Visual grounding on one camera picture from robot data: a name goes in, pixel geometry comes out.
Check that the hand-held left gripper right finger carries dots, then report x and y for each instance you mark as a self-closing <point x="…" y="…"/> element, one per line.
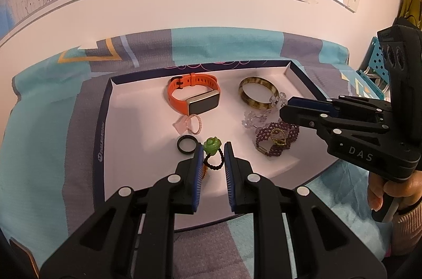
<point x="229" y="173"/>

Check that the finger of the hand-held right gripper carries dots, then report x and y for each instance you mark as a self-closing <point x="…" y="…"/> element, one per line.
<point x="303" y="117"/>
<point x="313" y="104"/>

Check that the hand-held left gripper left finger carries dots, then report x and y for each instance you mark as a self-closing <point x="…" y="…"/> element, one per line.
<point x="197" y="173"/>

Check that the yellow duck charm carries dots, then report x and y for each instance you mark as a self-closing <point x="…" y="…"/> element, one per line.
<point x="205" y="172"/>

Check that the navy jewelry box tray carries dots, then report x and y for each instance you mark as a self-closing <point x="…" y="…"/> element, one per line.
<point x="148" y="167"/>

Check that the person's right forearm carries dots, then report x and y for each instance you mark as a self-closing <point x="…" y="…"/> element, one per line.
<point x="408" y="229"/>

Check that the person's right hand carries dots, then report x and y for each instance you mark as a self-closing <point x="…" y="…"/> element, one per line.
<point x="404" y="191"/>

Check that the blue plastic basket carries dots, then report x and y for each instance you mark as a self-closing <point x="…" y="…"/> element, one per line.
<point x="376" y="68"/>

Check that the tortoiseshell bangle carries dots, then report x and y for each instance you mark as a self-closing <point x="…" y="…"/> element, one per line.
<point x="244" y="97"/>

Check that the orange smart watch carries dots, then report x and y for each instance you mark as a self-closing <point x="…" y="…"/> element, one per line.
<point x="201" y="102"/>

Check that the teal grey printed blanket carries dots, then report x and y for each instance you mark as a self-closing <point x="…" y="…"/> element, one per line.
<point x="49" y="134"/>

